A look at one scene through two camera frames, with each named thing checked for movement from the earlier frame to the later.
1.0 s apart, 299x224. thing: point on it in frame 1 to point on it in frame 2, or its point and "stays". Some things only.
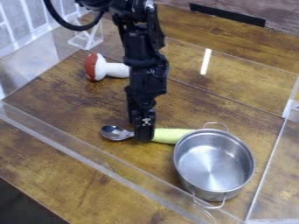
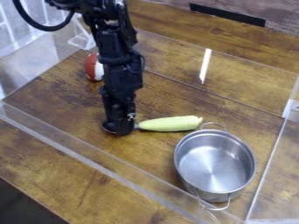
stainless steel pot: [214, 163] stays
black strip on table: [229, 15] stays
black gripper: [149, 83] to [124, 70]
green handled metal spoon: [164, 135] to [162, 124]
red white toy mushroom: [98, 68] stays
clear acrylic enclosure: [222, 164] stays
